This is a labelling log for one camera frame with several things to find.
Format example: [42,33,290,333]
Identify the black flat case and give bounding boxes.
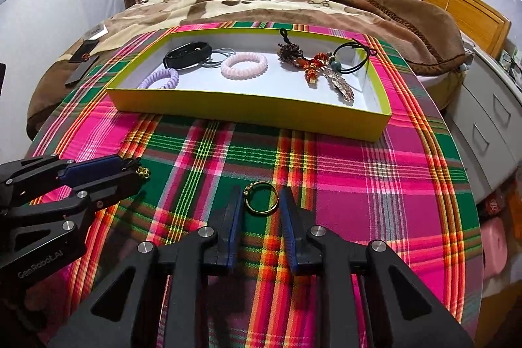
[65,54,101,88]

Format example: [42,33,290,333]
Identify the gold ring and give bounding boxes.
[242,182,280,217]

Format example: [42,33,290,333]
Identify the brown beaded pendant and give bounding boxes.
[277,28,311,66]

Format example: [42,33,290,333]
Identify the white nightstand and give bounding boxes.
[442,46,522,210]

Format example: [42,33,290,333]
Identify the purple spiral hair tie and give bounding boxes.
[136,68,180,90]

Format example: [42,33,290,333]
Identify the pink plastic container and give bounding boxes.
[483,215,509,276]

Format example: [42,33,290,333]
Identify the grey hair ties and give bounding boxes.
[200,46,239,70]

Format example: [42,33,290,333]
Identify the black eyeglasses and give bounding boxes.
[499,50,522,72]

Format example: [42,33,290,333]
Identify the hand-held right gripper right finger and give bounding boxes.
[278,186,476,348]

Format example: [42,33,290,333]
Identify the pink spiral hair tie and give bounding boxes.
[220,52,269,80]

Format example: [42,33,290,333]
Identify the black phone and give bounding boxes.
[69,39,101,64]

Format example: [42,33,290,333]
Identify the wooden bed headboard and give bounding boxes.
[365,0,512,59]

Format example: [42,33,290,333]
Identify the plaid tablecloth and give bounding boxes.
[22,20,482,348]

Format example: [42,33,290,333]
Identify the black wristband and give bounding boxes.
[162,40,215,70]

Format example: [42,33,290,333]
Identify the metal leaf hair clip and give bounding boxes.
[322,65,355,104]

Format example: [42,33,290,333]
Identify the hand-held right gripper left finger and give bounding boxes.
[47,185,245,348]

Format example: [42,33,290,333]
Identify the yellow cardboard box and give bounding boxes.
[105,27,392,143]

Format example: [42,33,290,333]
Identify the red beaded knot ornament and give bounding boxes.
[299,51,331,86]

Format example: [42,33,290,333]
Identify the black hair tie teal bead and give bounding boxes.
[328,38,378,74]

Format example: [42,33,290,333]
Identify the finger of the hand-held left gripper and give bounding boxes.
[0,171,146,227]
[0,154,140,203]

